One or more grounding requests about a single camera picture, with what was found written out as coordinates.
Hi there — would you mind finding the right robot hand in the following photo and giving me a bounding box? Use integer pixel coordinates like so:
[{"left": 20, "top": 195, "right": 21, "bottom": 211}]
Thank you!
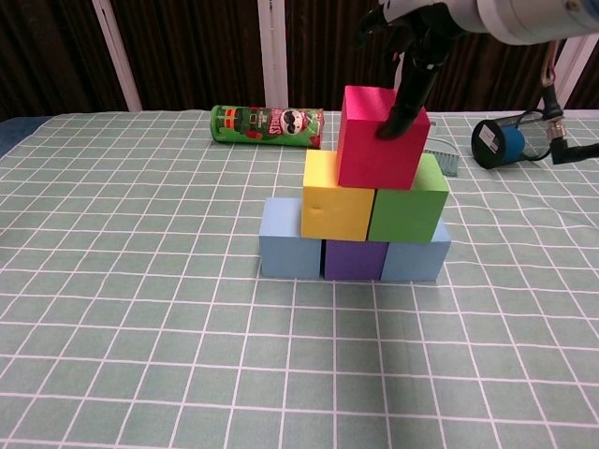
[{"left": 354, "top": 0, "right": 488, "bottom": 140}]

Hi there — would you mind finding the red cube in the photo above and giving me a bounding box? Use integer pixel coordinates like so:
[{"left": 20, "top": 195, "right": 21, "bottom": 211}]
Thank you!
[{"left": 335, "top": 85, "right": 431, "bottom": 191}]

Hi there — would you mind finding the green foam cube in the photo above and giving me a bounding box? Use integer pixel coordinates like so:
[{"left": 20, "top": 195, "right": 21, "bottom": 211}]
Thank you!
[{"left": 367, "top": 152, "right": 450, "bottom": 244}]

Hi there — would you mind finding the yellow foam cube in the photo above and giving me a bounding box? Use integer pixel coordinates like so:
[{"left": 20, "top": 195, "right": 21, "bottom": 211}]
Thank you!
[{"left": 300, "top": 149, "right": 376, "bottom": 242}]

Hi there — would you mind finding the purple foam cube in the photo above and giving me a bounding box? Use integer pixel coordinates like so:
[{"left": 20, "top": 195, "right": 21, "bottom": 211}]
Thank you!
[{"left": 322, "top": 239, "right": 388, "bottom": 281}]

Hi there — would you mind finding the black mesh pen holder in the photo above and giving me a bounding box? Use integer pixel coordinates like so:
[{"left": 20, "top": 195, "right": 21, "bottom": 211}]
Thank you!
[{"left": 471, "top": 109, "right": 558, "bottom": 169}]

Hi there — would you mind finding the blue roll in holder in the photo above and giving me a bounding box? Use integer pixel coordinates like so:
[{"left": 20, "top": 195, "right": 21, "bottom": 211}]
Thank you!
[{"left": 503, "top": 126, "right": 528, "bottom": 163}]

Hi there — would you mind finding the green Pringles can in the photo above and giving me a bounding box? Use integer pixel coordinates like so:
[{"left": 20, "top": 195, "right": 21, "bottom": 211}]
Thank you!
[{"left": 209, "top": 104, "right": 325, "bottom": 151}]

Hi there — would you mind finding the dark brown curtain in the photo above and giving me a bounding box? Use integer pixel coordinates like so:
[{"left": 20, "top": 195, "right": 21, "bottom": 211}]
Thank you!
[{"left": 0, "top": 0, "right": 599, "bottom": 118}]

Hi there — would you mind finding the green checked tablecloth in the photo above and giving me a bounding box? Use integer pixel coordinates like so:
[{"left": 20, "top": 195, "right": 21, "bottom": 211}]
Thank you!
[{"left": 0, "top": 109, "right": 599, "bottom": 449}]

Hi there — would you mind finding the white frame post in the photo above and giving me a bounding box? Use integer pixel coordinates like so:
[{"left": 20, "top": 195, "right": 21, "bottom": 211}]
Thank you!
[
  {"left": 257, "top": 0, "right": 289, "bottom": 109},
  {"left": 537, "top": 35, "right": 599, "bottom": 109},
  {"left": 92, "top": 0, "right": 143, "bottom": 112}
]

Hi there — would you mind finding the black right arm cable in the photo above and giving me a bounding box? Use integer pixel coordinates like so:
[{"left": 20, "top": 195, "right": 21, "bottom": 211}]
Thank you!
[{"left": 540, "top": 39, "right": 599, "bottom": 166}]

